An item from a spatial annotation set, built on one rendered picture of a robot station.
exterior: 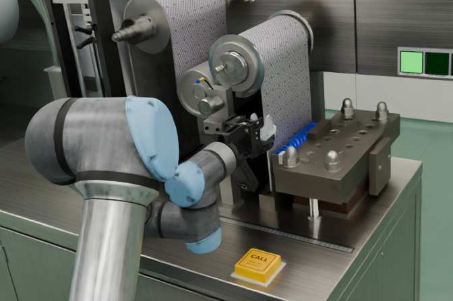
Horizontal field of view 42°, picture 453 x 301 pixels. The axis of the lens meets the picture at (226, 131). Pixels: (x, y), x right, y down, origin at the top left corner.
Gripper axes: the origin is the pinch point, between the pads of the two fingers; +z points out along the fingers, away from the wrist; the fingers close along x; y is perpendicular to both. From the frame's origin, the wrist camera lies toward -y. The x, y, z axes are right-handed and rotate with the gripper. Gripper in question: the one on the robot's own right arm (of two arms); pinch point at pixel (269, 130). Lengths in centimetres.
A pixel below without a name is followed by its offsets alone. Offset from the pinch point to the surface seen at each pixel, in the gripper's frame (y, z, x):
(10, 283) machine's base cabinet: -48, -29, 77
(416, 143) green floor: -110, 237, 34
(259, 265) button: -16.6, -27.4, -11.2
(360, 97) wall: -92, 263, 81
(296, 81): 7.4, 14.1, -0.2
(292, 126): -3.2, 10.8, -0.3
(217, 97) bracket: 9.8, -6.9, 9.0
